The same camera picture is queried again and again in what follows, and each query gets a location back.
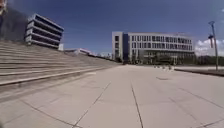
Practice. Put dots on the tall lamp pole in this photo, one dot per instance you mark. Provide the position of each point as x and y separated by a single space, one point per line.
215 46

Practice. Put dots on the wide concrete stairs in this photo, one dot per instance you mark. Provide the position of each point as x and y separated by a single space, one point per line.
36 63

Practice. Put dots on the row of dark trees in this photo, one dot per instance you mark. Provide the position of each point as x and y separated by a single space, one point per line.
210 60

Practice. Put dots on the building with dark window bands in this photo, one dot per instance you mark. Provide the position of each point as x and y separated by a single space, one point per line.
44 31

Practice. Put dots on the low pale building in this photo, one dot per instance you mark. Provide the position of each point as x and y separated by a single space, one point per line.
78 51

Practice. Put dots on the dark raised planter strip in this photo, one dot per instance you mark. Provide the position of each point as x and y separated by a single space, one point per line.
203 71

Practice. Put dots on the large white grid-window building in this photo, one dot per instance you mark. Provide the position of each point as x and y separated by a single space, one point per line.
156 46

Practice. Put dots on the pale concrete slab plaza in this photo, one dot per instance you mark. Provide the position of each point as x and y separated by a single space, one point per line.
140 96

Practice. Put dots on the dark glass building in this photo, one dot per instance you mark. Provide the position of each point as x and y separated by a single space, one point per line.
11 26

